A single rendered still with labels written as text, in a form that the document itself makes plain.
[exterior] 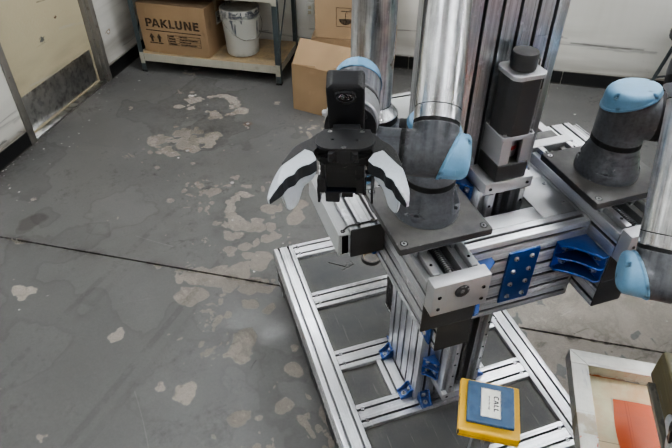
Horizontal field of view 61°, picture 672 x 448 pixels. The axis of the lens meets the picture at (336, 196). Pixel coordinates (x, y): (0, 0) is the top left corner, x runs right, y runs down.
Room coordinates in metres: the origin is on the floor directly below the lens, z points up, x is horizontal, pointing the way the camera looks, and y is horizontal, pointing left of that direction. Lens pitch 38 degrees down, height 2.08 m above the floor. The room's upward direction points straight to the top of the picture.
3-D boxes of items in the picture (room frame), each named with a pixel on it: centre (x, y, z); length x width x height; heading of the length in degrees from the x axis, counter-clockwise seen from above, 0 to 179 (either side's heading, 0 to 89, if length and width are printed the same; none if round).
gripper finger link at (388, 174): (0.52, -0.06, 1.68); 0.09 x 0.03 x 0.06; 31
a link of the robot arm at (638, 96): (1.16, -0.68, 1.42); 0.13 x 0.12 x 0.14; 73
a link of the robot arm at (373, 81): (0.77, -0.03, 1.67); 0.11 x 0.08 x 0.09; 175
